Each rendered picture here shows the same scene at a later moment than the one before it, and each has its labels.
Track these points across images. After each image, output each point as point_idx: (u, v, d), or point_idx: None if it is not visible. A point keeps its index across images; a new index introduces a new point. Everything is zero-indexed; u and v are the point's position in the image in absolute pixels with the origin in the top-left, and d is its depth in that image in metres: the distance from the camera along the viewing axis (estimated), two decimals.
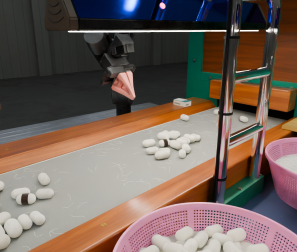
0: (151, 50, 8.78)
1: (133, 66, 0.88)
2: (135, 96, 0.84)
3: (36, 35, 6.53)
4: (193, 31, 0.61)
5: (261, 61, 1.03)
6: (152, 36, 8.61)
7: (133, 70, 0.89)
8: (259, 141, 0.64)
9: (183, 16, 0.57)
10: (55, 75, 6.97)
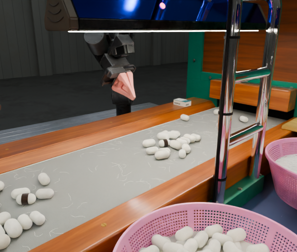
0: (151, 50, 8.78)
1: (133, 66, 0.88)
2: (135, 97, 0.84)
3: (36, 35, 6.53)
4: (193, 31, 0.61)
5: (261, 61, 1.03)
6: (152, 36, 8.61)
7: (133, 70, 0.89)
8: (259, 141, 0.64)
9: (183, 16, 0.57)
10: (55, 75, 6.97)
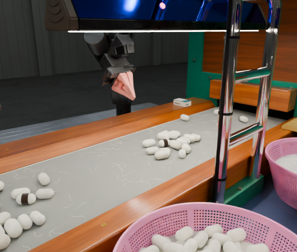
0: (151, 50, 8.78)
1: (133, 66, 0.88)
2: (135, 97, 0.84)
3: (36, 35, 6.53)
4: (193, 31, 0.61)
5: (261, 61, 1.03)
6: (152, 36, 8.61)
7: (133, 70, 0.89)
8: (259, 141, 0.64)
9: (183, 16, 0.57)
10: (55, 75, 6.97)
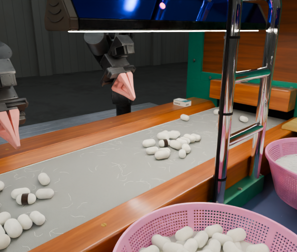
0: (151, 50, 8.78)
1: (133, 66, 0.88)
2: (135, 97, 0.84)
3: (36, 35, 6.53)
4: (193, 31, 0.61)
5: (261, 61, 1.03)
6: (152, 36, 8.61)
7: (133, 70, 0.89)
8: (259, 141, 0.64)
9: (183, 16, 0.57)
10: (55, 75, 6.97)
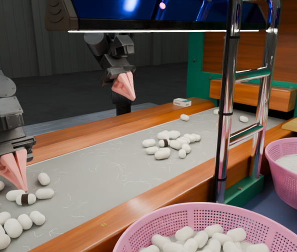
0: (151, 50, 8.78)
1: (133, 67, 0.88)
2: (135, 97, 0.84)
3: (36, 35, 6.53)
4: (193, 31, 0.61)
5: (261, 61, 1.03)
6: (152, 36, 8.61)
7: (133, 71, 0.89)
8: (259, 141, 0.64)
9: (183, 16, 0.57)
10: (55, 75, 6.97)
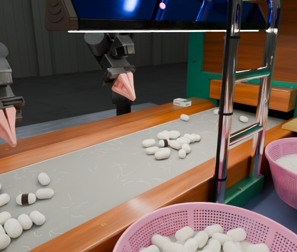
0: (151, 50, 8.78)
1: (134, 67, 0.88)
2: (135, 97, 0.84)
3: (36, 35, 6.53)
4: (193, 31, 0.61)
5: (261, 61, 1.03)
6: (152, 36, 8.61)
7: (133, 71, 0.89)
8: (259, 141, 0.64)
9: (183, 16, 0.57)
10: (55, 75, 6.97)
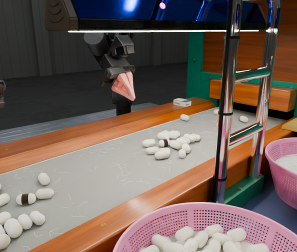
0: (151, 50, 8.78)
1: (133, 67, 0.88)
2: (135, 97, 0.84)
3: (36, 35, 6.53)
4: (193, 31, 0.61)
5: (261, 61, 1.03)
6: (152, 36, 8.61)
7: (133, 71, 0.89)
8: (259, 141, 0.64)
9: (183, 16, 0.57)
10: (55, 75, 6.97)
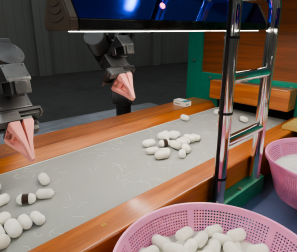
0: (151, 50, 8.78)
1: (133, 67, 0.88)
2: (135, 97, 0.84)
3: (36, 35, 6.53)
4: (193, 31, 0.61)
5: (261, 61, 1.03)
6: (152, 36, 8.61)
7: (133, 71, 0.89)
8: (259, 141, 0.64)
9: (183, 16, 0.57)
10: (55, 75, 6.97)
